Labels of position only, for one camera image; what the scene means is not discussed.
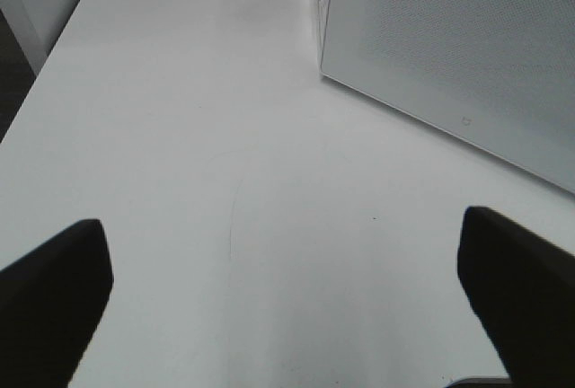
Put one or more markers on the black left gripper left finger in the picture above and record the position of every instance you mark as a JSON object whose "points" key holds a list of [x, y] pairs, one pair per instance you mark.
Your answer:
{"points": [[52, 300]]}

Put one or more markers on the white microwave oven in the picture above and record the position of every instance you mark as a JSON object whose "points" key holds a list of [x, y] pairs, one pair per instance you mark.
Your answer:
{"points": [[321, 6]]}

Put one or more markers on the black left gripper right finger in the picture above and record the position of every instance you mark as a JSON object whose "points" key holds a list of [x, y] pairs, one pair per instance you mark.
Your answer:
{"points": [[521, 288]]}

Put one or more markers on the white microwave door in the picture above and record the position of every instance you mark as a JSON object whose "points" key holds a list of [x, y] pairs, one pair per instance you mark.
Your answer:
{"points": [[498, 74]]}

